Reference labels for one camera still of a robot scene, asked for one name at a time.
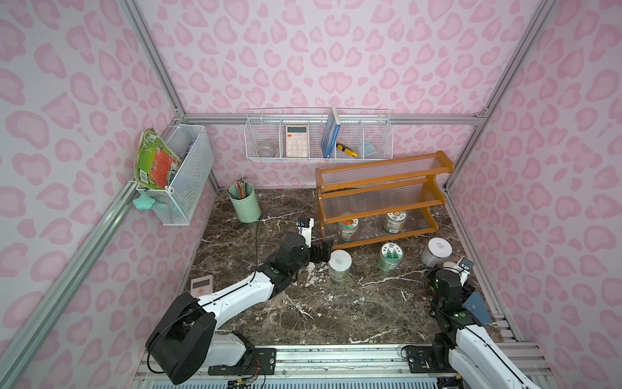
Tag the coloured pencils in cup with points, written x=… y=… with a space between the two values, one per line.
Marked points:
x=241 y=188

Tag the green red snack packet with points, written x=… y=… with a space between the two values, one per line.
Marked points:
x=156 y=164

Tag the green label jar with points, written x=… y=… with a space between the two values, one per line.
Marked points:
x=340 y=265
x=390 y=257

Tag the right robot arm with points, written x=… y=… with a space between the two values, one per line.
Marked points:
x=463 y=344

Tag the white mesh side basket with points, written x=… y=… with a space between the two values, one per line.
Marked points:
x=175 y=203

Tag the orange wooden three-tier shelf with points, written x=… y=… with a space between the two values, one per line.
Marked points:
x=367 y=191

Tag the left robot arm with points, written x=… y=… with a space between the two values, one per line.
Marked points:
x=186 y=339

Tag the clear tape roll in basket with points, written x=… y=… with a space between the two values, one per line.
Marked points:
x=267 y=151

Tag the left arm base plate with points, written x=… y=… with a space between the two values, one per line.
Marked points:
x=258 y=360

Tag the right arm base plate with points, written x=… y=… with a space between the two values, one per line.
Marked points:
x=422 y=360

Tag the sunflower label jar bottom right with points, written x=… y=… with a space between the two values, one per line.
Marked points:
x=395 y=221

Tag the tomato label jar bottom left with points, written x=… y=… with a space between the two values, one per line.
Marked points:
x=348 y=229

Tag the white wire wall basket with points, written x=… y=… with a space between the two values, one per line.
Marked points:
x=267 y=126

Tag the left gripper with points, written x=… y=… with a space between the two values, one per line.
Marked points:
x=315 y=251

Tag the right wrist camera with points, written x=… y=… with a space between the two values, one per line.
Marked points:
x=464 y=267

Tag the blue book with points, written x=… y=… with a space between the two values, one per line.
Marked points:
x=332 y=130

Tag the white orange calculator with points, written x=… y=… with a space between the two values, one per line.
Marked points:
x=297 y=141

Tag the mint green pencil cup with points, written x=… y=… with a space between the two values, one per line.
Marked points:
x=247 y=210

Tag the light blue cup in basket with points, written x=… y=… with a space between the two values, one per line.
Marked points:
x=369 y=150

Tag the mint star shaped hook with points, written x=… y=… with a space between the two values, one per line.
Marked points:
x=143 y=201

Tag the pink calculator on table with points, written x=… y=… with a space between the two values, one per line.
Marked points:
x=202 y=286

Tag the blue grey pad on table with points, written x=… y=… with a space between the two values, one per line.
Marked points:
x=476 y=306

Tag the yellow black utility knife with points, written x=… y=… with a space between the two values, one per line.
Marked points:
x=347 y=150

